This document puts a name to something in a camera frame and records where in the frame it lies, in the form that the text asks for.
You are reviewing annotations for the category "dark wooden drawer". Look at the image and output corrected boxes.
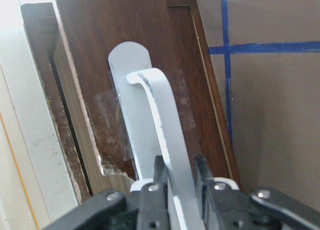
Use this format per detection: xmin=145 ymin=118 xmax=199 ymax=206
xmin=20 ymin=0 xmax=240 ymax=201

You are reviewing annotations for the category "cream cabinet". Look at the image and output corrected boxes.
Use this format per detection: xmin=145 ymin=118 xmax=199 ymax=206
xmin=0 ymin=0 xmax=78 ymax=228

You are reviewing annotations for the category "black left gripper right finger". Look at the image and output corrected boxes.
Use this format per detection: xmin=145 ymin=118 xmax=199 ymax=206
xmin=194 ymin=155 xmax=320 ymax=230

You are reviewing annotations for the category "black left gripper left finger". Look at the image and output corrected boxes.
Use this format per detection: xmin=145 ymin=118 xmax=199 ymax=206
xmin=46 ymin=155 xmax=170 ymax=230

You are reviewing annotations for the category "white drawer handle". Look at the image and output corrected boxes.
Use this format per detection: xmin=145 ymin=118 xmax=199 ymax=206
xmin=107 ymin=40 xmax=240 ymax=230

